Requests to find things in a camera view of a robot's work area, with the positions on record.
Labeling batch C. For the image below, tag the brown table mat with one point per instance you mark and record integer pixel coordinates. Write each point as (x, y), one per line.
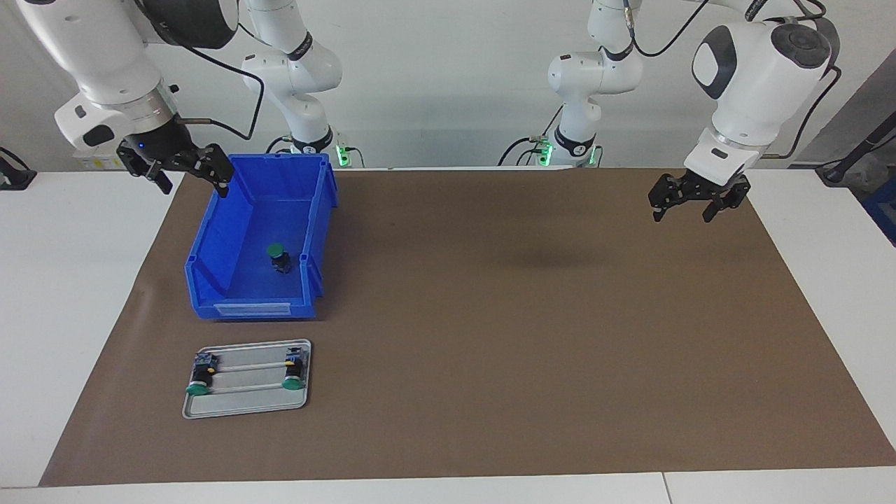
(490, 392)

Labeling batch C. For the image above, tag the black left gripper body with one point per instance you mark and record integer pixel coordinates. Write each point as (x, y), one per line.
(703, 187)

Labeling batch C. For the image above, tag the black clamp mount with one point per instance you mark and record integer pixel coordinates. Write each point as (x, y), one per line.
(14, 175)

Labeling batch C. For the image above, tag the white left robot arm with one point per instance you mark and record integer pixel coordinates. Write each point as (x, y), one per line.
(756, 77)

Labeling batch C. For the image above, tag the blue crate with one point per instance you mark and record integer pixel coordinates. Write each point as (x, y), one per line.
(883, 210)

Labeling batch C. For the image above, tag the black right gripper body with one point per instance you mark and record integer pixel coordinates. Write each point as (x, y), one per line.
(159, 143)

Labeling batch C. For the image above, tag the white labelled box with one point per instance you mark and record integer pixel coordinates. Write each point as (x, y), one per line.
(98, 162)

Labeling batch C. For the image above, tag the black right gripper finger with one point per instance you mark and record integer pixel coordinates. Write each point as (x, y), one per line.
(143, 168)
(213, 164)

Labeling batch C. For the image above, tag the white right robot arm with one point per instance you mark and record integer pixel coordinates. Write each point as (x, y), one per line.
(105, 49)

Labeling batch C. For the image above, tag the blue plastic storage bin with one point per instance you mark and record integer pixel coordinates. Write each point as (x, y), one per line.
(238, 245)

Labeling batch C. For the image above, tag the thin metal rod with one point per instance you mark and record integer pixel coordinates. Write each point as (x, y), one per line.
(248, 387)
(252, 367)

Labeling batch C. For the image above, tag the green push button switch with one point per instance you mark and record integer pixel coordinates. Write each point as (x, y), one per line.
(279, 257)
(201, 378)
(294, 371)

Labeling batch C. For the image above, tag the grey metal tray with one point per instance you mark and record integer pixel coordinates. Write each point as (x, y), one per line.
(245, 406)

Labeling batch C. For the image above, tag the black tripod pole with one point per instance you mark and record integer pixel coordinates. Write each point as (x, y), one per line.
(857, 150)

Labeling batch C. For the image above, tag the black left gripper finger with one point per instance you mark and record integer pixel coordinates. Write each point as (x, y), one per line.
(728, 197)
(665, 194)

